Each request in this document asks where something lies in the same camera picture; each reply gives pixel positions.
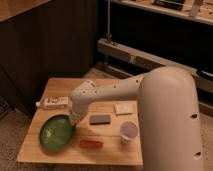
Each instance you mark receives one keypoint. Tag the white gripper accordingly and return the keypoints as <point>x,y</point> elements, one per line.
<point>76,115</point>

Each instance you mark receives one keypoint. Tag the green ceramic bowl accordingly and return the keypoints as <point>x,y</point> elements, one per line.
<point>56,133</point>

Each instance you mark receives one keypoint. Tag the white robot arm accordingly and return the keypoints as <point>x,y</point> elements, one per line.
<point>168,108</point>

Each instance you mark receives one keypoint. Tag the grey rectangular sponge block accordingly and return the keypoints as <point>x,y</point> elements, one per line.
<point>99,119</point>

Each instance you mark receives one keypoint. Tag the red orange carrot toy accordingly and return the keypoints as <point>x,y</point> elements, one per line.
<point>91,144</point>

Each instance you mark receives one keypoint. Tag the white tube package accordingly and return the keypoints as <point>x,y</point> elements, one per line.
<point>53,102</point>

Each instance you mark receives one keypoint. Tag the white plastic cup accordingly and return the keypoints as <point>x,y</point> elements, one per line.
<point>128,132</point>

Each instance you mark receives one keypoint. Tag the wooden upper shelf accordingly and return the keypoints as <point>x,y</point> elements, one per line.
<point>162,10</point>

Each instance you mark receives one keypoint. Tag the metal shelf rail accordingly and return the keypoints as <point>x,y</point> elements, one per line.
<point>148,61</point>

